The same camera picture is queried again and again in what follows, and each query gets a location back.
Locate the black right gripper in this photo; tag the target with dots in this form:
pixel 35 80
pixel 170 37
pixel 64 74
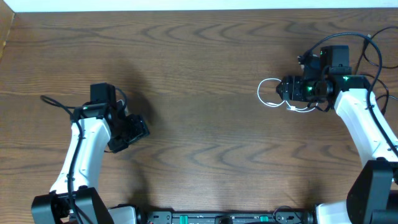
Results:
pixel 291 89

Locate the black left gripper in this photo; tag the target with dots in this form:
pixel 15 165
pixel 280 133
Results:
pixel 140 130

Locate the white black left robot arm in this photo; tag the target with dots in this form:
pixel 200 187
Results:
pixel 97 127

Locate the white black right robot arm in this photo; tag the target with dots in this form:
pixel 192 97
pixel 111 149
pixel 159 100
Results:
pixel 328 79

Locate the brown wooden side panel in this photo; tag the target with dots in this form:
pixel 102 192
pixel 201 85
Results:
pixel 6 20

